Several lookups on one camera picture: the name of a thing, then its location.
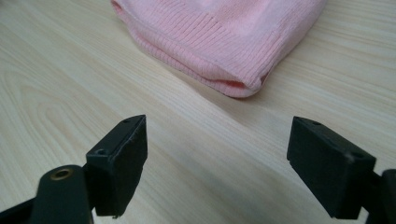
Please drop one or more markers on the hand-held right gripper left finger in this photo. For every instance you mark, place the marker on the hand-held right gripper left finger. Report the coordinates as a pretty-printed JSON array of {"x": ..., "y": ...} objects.
[{"x": 120, "y": 174}]

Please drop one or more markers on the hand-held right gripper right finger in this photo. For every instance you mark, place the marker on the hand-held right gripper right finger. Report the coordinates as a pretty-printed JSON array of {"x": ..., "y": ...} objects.
[{"x": 330, "y": 174}]

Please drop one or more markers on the pink knitted hat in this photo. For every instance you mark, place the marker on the pink knitted hat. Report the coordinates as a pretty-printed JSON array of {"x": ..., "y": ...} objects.
[{"x": 218, "y": 40}]

